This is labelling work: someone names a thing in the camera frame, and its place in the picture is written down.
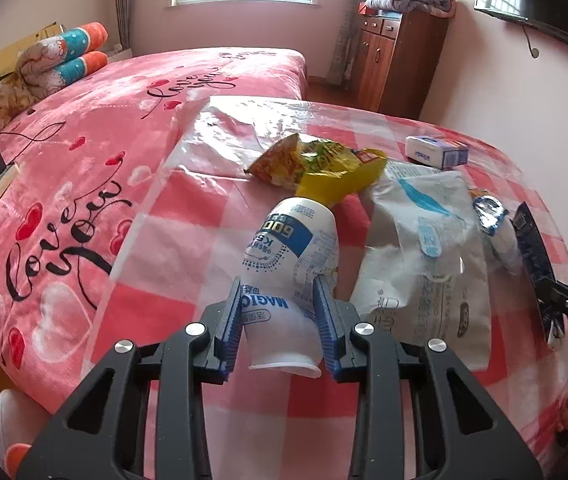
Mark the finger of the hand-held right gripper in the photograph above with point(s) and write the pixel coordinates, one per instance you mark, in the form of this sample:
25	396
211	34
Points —
531	245

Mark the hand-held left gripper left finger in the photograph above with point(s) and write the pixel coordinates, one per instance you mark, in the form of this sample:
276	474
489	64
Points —
229	332

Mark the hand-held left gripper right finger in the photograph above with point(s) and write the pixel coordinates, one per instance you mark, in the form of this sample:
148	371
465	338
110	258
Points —
326	330

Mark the blue silver wrapper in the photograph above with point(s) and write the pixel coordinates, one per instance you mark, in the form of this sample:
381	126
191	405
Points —
501	237

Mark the white plastic drink bottle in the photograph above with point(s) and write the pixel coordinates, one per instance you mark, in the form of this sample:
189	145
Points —
289	245

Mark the orange plastic basin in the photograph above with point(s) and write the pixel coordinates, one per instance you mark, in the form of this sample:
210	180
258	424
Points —
16	457

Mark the pink checked plastic tablecloth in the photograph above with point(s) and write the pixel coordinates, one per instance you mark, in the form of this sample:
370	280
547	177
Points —
203	240

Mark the white silver packaging bag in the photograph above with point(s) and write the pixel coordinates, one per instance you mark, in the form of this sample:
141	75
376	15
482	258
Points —
414	260

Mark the small white blue box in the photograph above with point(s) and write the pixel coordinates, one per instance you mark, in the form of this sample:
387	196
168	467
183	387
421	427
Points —
431	150

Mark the yellow snack bag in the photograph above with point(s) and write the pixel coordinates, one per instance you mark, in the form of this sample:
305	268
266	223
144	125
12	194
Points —
324	170

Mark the brown wooden cabinet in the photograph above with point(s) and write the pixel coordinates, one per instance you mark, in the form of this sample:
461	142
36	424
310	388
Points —
404	70

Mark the white rounded object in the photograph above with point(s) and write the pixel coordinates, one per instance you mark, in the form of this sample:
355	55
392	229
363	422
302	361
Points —
8	415

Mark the pink heart print blanket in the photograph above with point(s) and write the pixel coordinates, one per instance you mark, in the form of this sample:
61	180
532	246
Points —
88	125

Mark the grey curtain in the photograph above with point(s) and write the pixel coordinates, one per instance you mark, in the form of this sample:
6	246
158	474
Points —
124	0
344	40

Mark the rolled colourful quilt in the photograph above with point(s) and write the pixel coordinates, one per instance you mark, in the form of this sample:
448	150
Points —
78	55

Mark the floral pillow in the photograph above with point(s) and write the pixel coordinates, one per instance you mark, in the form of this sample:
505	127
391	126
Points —
11	97

